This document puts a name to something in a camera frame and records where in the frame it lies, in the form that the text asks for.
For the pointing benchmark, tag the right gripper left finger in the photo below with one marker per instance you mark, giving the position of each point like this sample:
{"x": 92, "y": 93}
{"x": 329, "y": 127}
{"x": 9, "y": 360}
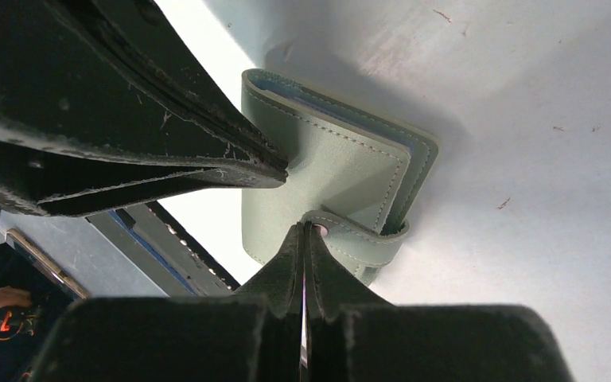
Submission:
{"x": 253, "y": 334}

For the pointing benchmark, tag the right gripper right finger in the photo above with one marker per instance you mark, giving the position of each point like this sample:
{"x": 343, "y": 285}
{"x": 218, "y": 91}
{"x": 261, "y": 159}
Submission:
{"x": 355, "y": 335}

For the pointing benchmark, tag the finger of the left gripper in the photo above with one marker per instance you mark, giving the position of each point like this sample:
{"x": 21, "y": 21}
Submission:
{"x": 112, "y": 80}
{"x": 58, "y": 176}

